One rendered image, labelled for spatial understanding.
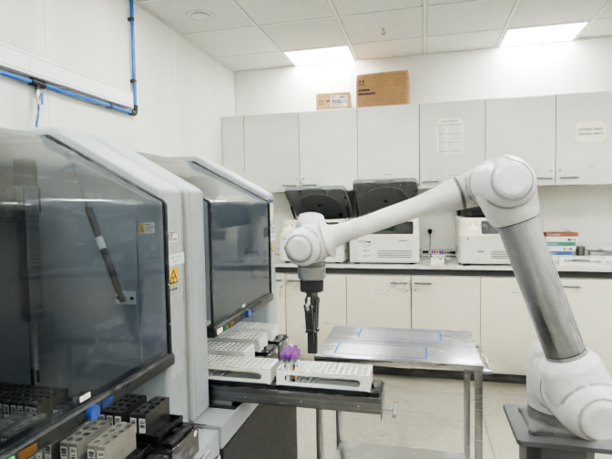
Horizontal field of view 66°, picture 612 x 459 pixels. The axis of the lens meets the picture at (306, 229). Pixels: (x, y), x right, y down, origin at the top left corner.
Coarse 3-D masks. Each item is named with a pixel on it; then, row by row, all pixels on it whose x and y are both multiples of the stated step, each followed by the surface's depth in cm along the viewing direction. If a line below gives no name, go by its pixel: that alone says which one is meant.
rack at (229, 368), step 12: (216, 360) 160; (228, 360) 159; (240, 360) 160; (252, 360) 159; (264, 360) 158; (276, 360) 158; (216, 372) 158; (228, 372) 162; (240, 372) 163; (252, 372) 162; (264, 372) 150
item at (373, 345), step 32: (320, 352) 179; (352, 352) 179; (384, 352) 178; (416, 352) 177; (448, 352) 177; (480, 384) 163; (320, 416) 177; (480, 416) 164; (320, 448) 178; (352, 448) 213; (384, 448) 212; (416, 448) 212; (480, 448) 164
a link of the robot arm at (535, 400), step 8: (536, 344) 142; (528, 352) 145; (536, 352) 140; (528, 360) 144; (536, 360) 139; (528, 368) 143; (536, 368) 138; (528, 376) 143; (536, 376) 137; (528, 384) 144; (536, 384) 137; (528, 392) 144; (536, 392) 138; (528, 400) 145; (536, 400) 140; (536, 408) 141; (544, 408) 139
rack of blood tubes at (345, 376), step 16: (304, 368) 150; (320, 368) 149; (336, 368) 150; (352, 368) 149; (368, 368) 149; (288, 384) 148; (304, 384) 147; (320, 384) 146; (336, 384) 151; (352, 384) 150; (368, 384) 142
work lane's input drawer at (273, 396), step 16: (224, 384) 153; (240, 384) 151; (256, 384) 150; (272, 384) 149; (224, 400) 152; (240, 400) 151; (256, 400) 149; (272, 400) 148; (288, 400) 147; (304, 400) 145; (320, 400) 144; (336, 400) 143; (352, 400) 142; (368, 400) 141
